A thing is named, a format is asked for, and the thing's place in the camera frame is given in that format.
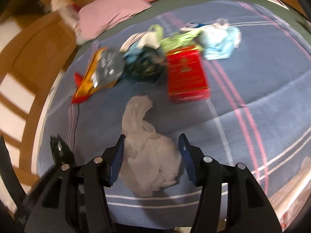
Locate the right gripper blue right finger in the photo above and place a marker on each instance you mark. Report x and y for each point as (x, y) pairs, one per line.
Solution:
(188, 157)

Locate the blue striped blanket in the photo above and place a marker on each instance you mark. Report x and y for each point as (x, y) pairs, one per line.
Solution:
(258, 114)

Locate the dark green crumpled wrapper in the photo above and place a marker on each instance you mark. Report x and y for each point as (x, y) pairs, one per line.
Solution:
(144, 65)

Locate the red rectangular box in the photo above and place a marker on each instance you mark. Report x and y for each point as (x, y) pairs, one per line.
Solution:
(187, 80)

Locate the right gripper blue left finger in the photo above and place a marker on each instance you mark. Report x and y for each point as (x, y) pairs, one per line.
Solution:
(115, 159)

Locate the light blue plastic wrapper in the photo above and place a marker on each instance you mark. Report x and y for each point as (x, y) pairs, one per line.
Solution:
(219, 41)

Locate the black gripper of other arm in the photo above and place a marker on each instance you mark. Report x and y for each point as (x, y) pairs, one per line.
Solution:
(61, 152)

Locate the wooden bed frame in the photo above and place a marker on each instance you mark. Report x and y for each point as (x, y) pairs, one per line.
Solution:
(30, 64)

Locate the orange silver snack bag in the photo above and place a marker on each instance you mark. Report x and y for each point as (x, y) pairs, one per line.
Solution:
(104, 69)

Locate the white blue paper cup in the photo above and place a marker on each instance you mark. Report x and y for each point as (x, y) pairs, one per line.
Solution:
(140, 40)

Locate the green bed mat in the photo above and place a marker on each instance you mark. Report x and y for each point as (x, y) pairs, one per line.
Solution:
(292, 17)

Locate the translucent white plastic bag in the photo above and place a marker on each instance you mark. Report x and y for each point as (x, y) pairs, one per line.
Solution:
(150, 160)

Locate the pink pillow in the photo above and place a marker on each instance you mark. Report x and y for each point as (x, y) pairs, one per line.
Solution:
(101, 15)

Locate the lime green paper bag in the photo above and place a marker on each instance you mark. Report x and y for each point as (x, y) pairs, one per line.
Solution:
(176, 40)

